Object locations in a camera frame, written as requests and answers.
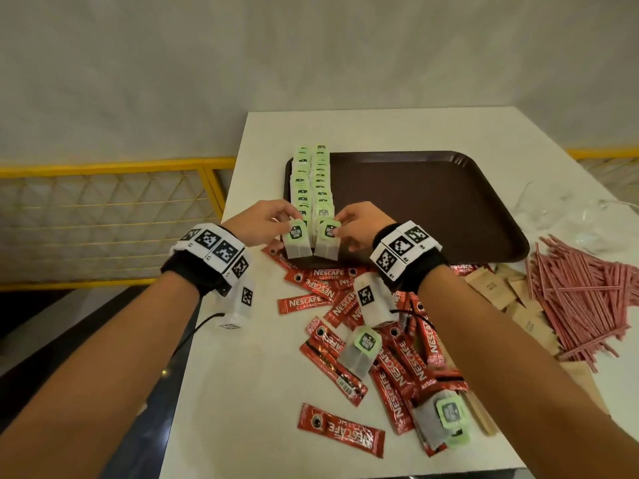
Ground neat rows of tea bags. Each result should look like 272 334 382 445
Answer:
289 143 336 245

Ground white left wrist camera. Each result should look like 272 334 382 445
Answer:
215 276 256 331

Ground pile of red Nescafe sachets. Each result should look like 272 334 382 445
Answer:
261 239 493 460

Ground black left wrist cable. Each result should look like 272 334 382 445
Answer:
172 312 226 360

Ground brown plastic tray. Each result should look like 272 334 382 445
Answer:
283 150 530 267

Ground pile of tea bags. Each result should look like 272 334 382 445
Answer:
337 326 473 450

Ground pile of pink stirrer sticks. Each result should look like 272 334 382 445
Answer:
524 234 639 373

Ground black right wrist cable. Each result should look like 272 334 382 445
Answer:
389 307 438 333

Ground clear glass cups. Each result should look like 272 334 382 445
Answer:
511 182 639 255

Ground person's right hand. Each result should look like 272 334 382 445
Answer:
333 201 398 253

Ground marker cube on right wrist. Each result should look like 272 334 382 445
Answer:
353 271 400 327

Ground person's left forearm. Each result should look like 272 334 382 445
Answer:
0 271 200 479

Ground pile of brown sugar packets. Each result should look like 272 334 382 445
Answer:
461 263 612 437

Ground right wristband with marker tiles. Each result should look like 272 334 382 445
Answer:
369 220 450 294

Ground wristband with marker tiles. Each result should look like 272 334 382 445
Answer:
369 220 450 294
160 223 250 297

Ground green tag tea bag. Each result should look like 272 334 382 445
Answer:
282 218 313 260
313 219 343 261

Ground person's left hand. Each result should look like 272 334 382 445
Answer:
221 199 304 247

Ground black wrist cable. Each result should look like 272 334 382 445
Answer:
172 312 226 360
389 307 438 333

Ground left wristband with marker tiles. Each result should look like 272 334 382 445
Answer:
160 223 250 297

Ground person's right forearm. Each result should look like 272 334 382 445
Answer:
418 263 639 479

